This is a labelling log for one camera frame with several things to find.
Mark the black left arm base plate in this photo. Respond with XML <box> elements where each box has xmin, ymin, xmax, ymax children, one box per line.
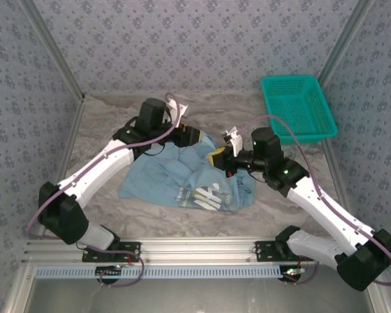
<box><xmin>81</xmin><ymin>241</ymin><xmax>141</xmax><ymax>263</ymax></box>

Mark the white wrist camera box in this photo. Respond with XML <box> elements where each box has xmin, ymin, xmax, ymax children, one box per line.
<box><xmin>220</xmin><ymin>128</ymin><xmax>244</xmax><ymax>158</ymax></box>
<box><xmin>165</xmin><ymin>94</ymin><xmax>190</xmax><ymax>123</ymax></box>

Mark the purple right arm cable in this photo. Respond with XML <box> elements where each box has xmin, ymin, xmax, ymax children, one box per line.
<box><xmin>236</xmin><ymin>114</ymin><xmax>391</xmax><ymax>287</ymax></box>

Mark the small black controller board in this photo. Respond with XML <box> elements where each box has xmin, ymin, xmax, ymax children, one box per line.
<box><xmin>95</xmin><ymin>265</ymin><xmax>123</xmax><ymax>285</ymax></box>
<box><xmin>280</xmin><ymin>265</ymin><xmax>306</xmax><ymax>283</ymax></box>

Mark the aluminium side rail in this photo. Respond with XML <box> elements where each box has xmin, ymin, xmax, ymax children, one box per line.
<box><xmin>37</xmin><ymin>97</ymin><xmax>85</xmax><ymax>241</ymax></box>
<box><xmin>322</xmin><ymin>140</ymin><xmax>359</xmax><ymax>237</ymax></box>

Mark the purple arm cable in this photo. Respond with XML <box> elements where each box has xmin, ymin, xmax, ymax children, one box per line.
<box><xmin>25</xmin><ymin>92</ymin><xmax>180</xmax><ymax>290</ymax></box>
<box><xmin>236</xmin><ymin>114</ymin><xmax>391</xmax><ymax>287</ymax></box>

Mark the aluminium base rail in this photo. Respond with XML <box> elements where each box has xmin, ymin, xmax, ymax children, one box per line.
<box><xmin>19</xmin><ymin>237</ymin><xmax>378</xmax><ymax>265</ymax></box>

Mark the aluminium frame post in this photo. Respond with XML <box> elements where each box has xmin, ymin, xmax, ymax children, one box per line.
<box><xmin>317</xmin><ymin>0</ymin><xmax>375</xmax><ymax>89</ymax></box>
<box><xmin>3</xmin><ymin>263</ymin><xmax>36</xmax><ymax>313</ymax></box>
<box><xmin>19</xmin><ymin>0</ymin><xmax>86</xmax><ymax>102</ymax></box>
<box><xmin>361</xmin><ymin>262</ymin><xmax>391</xmax><ymax>313</ymax></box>

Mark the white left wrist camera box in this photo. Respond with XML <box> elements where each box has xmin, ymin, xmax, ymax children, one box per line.
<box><xmin>165</xmin><ymin>94</ymin><xmax>190</xmax><ymax>123</ymax></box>

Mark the teal plastic basket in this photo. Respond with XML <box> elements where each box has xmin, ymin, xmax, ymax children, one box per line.
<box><xmin>260</xmin><ymin>74</ymin><xmax>339</xmax><ymax>145</ymax></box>

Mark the light blue printed t-shirt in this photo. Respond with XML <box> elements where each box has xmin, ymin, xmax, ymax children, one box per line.
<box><xmin>118</xmin><ymin>130</ymin><xmax>257</xmax><ymax>213</ymax></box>

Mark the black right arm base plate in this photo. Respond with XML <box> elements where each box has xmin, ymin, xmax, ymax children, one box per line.
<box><xmin>254</xmin><ymin>240</ymin><xmax>315</xmax><ymax>263</ymax></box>

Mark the white slotted cable duct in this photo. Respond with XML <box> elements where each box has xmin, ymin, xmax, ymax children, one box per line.
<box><xmin>35</xmin><ymin>264</ymin><xmax>287</xmax><ymax>280</ymax></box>

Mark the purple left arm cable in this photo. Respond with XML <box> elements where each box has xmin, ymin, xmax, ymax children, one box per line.
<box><xmin>25</xmin><ymin>92</ymin><xmax>180</xmax><ymax>290</ymax></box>

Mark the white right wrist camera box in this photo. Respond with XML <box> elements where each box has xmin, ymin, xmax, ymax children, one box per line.
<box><xmin>220</xmin><ymin>128</ymin><xmax>244</xmax><ymax>158</ymax></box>

